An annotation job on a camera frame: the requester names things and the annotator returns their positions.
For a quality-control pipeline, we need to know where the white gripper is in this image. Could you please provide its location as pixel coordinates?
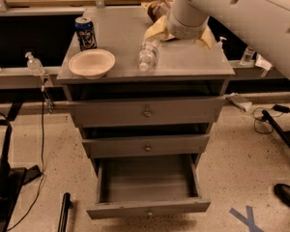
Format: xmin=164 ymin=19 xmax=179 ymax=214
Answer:
xmin=143 ymin=0 xmax=214 ymax=50

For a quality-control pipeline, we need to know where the clear plastic water bottle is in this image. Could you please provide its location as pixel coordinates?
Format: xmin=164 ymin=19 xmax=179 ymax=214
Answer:
xmin=137 ymin=40 xmax=160 ymax=72

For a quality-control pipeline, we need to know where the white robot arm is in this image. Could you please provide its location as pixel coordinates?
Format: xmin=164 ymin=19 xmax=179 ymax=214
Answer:
xmin=144 ymin=0 xmax=290 ymax=80

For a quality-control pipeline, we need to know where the right hand sanitizer bottle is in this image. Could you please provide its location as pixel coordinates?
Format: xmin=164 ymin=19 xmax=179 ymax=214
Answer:
xmin=217 ymin=36 xmax=228 ymax=53

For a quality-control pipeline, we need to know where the hand sanitizer bottle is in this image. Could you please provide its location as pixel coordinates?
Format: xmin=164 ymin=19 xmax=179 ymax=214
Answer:
xmin=217 ymin=36 xmax=228 ymax=53
xmin=25 ymin=52 xmax=45 ymax=76

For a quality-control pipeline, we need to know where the background water bottle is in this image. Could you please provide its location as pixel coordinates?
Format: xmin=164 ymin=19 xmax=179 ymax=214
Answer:
xmin=240 ymin=46 xmax=255 ymax=65

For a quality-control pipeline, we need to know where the grey wooden drawer cabinet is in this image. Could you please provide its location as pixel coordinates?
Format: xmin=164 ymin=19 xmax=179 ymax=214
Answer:
xmin=55 ymin=5 xmax=235 ymax=176

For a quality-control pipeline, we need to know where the grey top drawer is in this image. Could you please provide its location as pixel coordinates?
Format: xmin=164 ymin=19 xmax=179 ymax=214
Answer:
xmin=70 ymin=97 xmax=223 ymax=128

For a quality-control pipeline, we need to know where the grey middle drawer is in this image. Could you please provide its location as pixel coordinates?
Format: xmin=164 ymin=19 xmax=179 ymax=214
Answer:
xmin=82 ymin=134 xmax=209 ymax=159

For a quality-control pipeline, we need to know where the left hand sanitizer bottle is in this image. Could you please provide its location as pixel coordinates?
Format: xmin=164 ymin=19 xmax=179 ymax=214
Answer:
xmin=25 ymin=52 xmax=45 ymax=76

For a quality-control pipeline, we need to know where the grey open bottom drawer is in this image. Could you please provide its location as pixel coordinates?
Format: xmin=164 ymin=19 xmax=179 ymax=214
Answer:
xmin=87 ymin=155 xmax=210 ymax=219

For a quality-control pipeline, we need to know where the brown chip bag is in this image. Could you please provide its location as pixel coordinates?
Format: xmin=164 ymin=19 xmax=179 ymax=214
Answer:
xmin=141 ymin=0 xmax=171 ymax=22

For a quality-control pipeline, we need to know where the white paper packet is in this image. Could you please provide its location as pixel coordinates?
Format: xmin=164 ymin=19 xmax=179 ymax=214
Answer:
xmin=255 ymin=54 xmax=273 ymax=71

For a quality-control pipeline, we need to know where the grey booklet on floor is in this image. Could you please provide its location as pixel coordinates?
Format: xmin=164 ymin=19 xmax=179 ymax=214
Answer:
xmin=227 ymin=93 xmax=252 ymax=111

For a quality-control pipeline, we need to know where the white paper bowl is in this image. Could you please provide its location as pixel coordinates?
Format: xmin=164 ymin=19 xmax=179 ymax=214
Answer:
xmin=68 ymin=49 xmax=115 ymax=79

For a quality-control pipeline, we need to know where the blue soda can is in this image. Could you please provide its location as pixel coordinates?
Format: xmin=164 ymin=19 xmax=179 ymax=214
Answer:
xmin=74 ymin=16 xmax=97 ymax=50

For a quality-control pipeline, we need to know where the black metal leg right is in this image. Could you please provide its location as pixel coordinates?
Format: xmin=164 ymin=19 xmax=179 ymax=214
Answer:
xmin=262 ymin=110 xmax=290 ymax=149

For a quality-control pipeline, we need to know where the black shoe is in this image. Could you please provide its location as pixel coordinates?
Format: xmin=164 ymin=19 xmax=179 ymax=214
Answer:
xmin=274 ymin=184 xmax=290 ymax=208

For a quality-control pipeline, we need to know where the blue tape mark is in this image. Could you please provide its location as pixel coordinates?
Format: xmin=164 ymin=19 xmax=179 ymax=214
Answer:
xmin=229 ymin=206 xmax=264 ymax=232

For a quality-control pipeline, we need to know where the black tube on floor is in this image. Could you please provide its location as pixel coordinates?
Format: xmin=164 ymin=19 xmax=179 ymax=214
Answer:
xmin=57 ymin=192 xmax=72 ymax=232

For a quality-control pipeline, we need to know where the black stand base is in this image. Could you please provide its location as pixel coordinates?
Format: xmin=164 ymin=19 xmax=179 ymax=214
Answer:
xmin=0 ymin=117 xmax=27 ymax=232

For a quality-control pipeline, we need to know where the black power adapter cable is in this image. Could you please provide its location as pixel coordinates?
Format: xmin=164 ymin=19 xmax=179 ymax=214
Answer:
xmin=251 ymin=100 xmax=290 ymax=135

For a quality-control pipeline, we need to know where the black cable on floor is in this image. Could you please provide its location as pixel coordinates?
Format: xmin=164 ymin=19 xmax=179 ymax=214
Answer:
xmin=5 ymin=86 xmax=54 ymax=232

